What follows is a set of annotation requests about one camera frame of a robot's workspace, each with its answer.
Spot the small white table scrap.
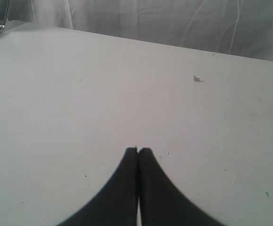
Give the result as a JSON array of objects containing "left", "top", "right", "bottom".
[{"left": 193, "top": 75, "right": 202, "bottom": 82}]

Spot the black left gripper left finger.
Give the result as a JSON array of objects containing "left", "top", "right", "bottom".
[{"left": 59, "top": 147, "right": 138, "bottom": 226}]

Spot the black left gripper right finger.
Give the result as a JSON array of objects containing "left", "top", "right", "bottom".
[{"left": 138, "top": 148, "right": 221, "bottom": 226}]

